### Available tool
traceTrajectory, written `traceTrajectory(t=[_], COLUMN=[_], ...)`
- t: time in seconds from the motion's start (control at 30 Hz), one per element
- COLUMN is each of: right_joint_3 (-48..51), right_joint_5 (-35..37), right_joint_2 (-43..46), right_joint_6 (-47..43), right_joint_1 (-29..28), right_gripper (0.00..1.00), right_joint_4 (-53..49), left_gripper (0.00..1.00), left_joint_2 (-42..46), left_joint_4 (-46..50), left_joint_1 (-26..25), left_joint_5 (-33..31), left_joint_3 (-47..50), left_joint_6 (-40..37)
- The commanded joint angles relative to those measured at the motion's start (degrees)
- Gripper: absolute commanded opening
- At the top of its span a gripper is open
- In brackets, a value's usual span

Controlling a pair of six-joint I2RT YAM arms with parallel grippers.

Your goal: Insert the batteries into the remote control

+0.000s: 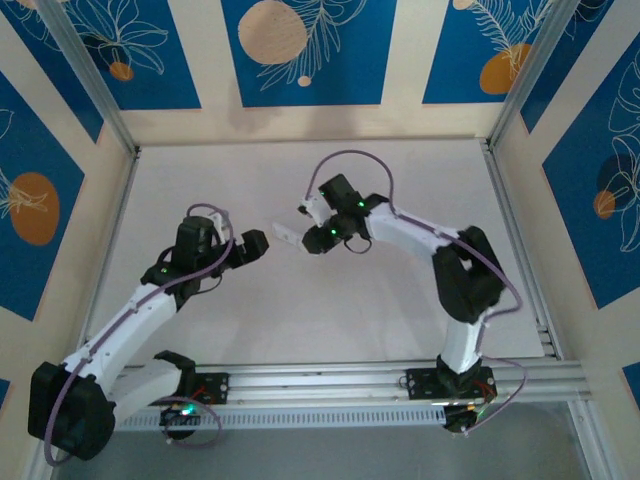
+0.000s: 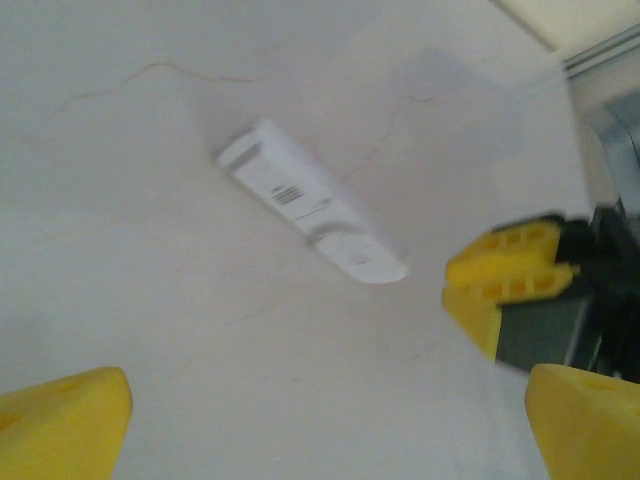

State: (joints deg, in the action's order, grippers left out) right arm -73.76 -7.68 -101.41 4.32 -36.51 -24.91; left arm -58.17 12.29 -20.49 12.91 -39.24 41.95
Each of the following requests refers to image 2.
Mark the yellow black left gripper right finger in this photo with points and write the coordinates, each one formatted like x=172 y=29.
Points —
x=590 y=430

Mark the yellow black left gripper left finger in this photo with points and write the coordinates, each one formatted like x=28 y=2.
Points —
x=60 y=430

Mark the aluminium table side rail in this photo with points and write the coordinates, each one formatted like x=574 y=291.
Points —
x=610 y=55

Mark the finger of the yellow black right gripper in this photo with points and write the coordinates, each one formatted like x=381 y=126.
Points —
x=515 y=250
x=520 y=310

